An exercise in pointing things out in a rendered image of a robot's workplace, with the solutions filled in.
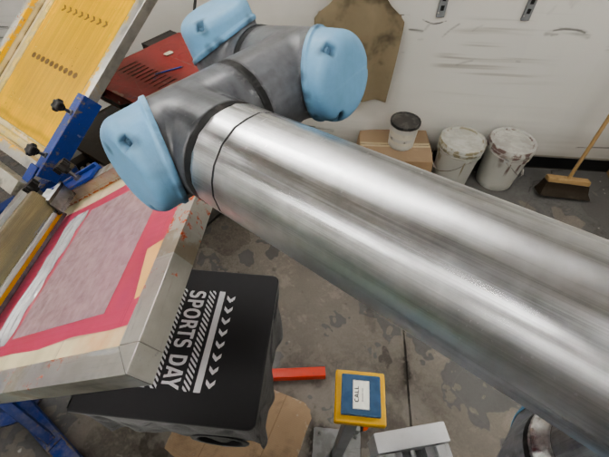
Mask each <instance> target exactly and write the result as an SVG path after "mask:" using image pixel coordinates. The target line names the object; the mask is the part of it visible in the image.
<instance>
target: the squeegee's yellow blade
mask: <svg viewBox="0 0 609 457"><path fill-rule="evenodd" d="M61 216H62V214H61V215H59V214H57V216H56V218H55V219H54V221H53V223H52V224H51V225H50V227H49V228H48V229H47V230H46V232H45V233H44V235H43V237H42V238H41V240H40V241H39V242H38V244H37V245H36V247H35V248H34V250H33V252H32V253H31V255H30V256H29V257H28V259H27V260H26V261H25V262H24V264H23V266H22V267H21V269H20V270H19V272H18V273H17V274H16V276H15V277H14V279H13V281H12V282H11V284H10V285H9V287H8V288H7V289H6V291H5V292H4V293H3V295H2V296H1V298H0V306H1V305H2V303H3V302H4V300H5V298H6V297H7V296H8V294H9V293H10V291H11V290H12V288H13V287H14V285H15V283H16V282H17V280H18V279H19V277H20V276H21V275H22V274H23V272H24V270H25V269H26V267H27V266H28V264H29V263H30V262H31V260H32V259H33V257H34V255H35V254H36V252H37V251H38V249H39V248H40V246H42V244H43V243H44V241H45V239H46V238H47V236H48V235H49V233H50V232H51V230H52V229H53V227H54V226H55V224H56V223H57V221H58V220H59V218H60V217H61Z"/></svg>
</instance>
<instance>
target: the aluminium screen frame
mask: <svg viewBox="0 0 609 457"><path fill-rule="evenodd" d="M120 178H121V177H120V176H119V174H118V173H117V171H116V170H115V169H114V168H113V166H112V165H111V163H109V164H108V165H106V166H104V167H103V168H101V169H99V170H98V171H97V172H96V174H95V175H94V177H93V178H92V179H91V180H89V181H87V182H85V183H83V184H82V185H81V186H79V187H77V188H76V189H74V190H72V191H73V192H75V193H76V195H75V197H74V198H73V200H72V202H71V203H70V205H69V206H68V207H70V206H71V205H73V204H75V203H77V202H78V201H80V200H82V199H85V198H87V197H88V196H90V195H92V194H93V193H95V192H97V191H99V190H101V189H103V188H105V187H107V186H109V185H110V184H112V183H113V182H115V181H117V180H119V179H120ZM68 207H67V208H68ZM211 210H212V207H211V206H209V205H208V204H207V203H205V202H204V201H202V200H201V199H198V198H197V197H195V196H192V197H190V198H189V202H187V203H186V204H184V203H181V204H179V205H178V207H177V209H176V211H175V214H174V216H173V218H172V221H171V222H170V225H169V228H168V231H167V233H166V235H165V238H164V239H163V242H162V244H161V246H160V249H159V252H158V255H157V256H156V259H155V261H154V263H153V266H152V268H151V270H150V273H149V276H148V278H147V280H146V283H145V285H144V287H143V289H142V291H141V294H140V297H139V300H138V302H137V304H136V306H135V308H134V310H133V313H132V315H131V318H130V321H129V323H128V325H127V327H126V330H125V332H124V335H123V337H122V339H121V342H120V345H119V346H114V347H110V348H105V349H102V350H97V351H92V352H88V353H84V354H79V355H71V356H67V357H63V358H58V359H53V360H50V361H45V362H41V363H36V364H32V365H24V366H19V367H16V368H11V369H6V370H2V371H0V404H6V403H13V402H21V401H28V400H36V399H44V398H51V397H58V396H66V395H73V394H87V393H95V392H102V391H110V390H117V389H124V388H132V387H139V386H146V385H153V382H154V379H155V376H156V373H157V371H158V368H159V365H160V360H161V357H162V355H163V352H164V349H165V346H166V344H167V342H168V339H169V334H170V331H171V328H172V326H173V323H174V320H175V317H176V314H177V312H178V309H179V304H180V301H181V298H182V297H183V294H184V291H185V288H186V285H187V283H188V280H189V275H190V272H191V269H192V267H193V264H194V261H195V258H196V255H197V253H198V248H199V246H200V243H201V240H202V238H203V235H204V232H205V229H206V226H207V224H208V219H209V216H210V213H211Z"/></svg>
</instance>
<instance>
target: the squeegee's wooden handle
mask: <svg viewBox="0 0 609 457"><path fill-rule="evenodd" d="M45 200H46V198H45V197H43V196H42V195H40V194H39V193H37V192H35V191H30V192H29V193H28V194H27V195H26V196H25V198H24V199H23V200H22V202H21V203H20V204H19V205H18V207H17V208H16V209H15V211H14V212H13V213H12V215H11V216H10V217H9V218H8V220H7V221H6V222H5V224H4V225H3V226H2V227H1V228H0V286H2V284H3V283H4V281H5V279H6V278H7V277H8V275H9V274H10V272H11V271H12V269H13V268H14V267H15V265H16V263H17V262H18V260H19V259H20V258H21V256H22V255H23V254H24V252H25V251H26V250H27V248H28V247H29V245H30V244H31V242H32V241H33V240H34V238H35V236H36V235H37V233H38V232H39V231H40V229H41V228H42V226H43V225H44V223H45V222H46V220H48V218H49V217H50V215H51V214H52V213H56V214H57V212H58V211H57V210H56V209H54V208H52V207H51V206H49V205H48V204H47V203H46V201H45Z"/></svg>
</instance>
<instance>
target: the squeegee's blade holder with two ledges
mask: <svg viewBox="0 0 609 457"><path fill-rule="evenodd" d="M56 216H57V214H56V213H52V214H51V215H50V217H49V218H48V220H46V222H45V223H44V224H43V226H42V228H41V229H40V231H39V232H38V233H37V235H36V236H35V238H34V240H33V241H32V242H31V244H30V245H29V247H28V248H27V250H26V251H25V252H24V253H23V255H22V256H21V258H20V259H19V260H18V262H17V263H16V265H15V266H14V268H13V269H12V271H11V272H10V274H9V275H8V277H7V278H6V279H5V281H4V283H3V284H2V286H0V298H1V296H2V295H3V293H4V292H5V291H6V289H7V288H8V287H9V285H10V284H11V282H12V281H13V279H14V278H15V276H16V274H17V273H18V272H19V270H20V269H21V267H22V266H23V264H24V262H25V261H26V260H27V259H28V257H29V256H30V255H31V253H32V252H33V250H34V248H35V247H36V245H37V244H38V242H39V241H40V240H41V238H42V237H43V235H44V233H45V232H46V230H47V229H48V228H49V227H50V225H51V224H52V223H53V221H54V219H55V218H56Z"/></svg>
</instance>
